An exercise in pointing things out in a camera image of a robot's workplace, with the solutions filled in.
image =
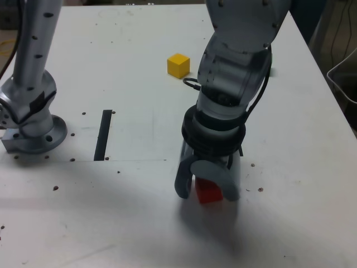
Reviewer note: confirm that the yellow cube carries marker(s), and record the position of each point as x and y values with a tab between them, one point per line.
178	65

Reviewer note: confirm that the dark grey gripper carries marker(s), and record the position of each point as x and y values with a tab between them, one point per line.
235	167

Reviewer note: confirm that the black tape strip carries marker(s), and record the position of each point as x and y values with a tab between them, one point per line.
102	134

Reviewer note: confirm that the white plastic bin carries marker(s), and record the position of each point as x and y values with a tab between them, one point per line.
347	81

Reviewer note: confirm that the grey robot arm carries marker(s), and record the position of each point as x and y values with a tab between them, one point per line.
237	42

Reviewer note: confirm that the red cube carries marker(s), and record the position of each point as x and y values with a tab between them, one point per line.
209	194

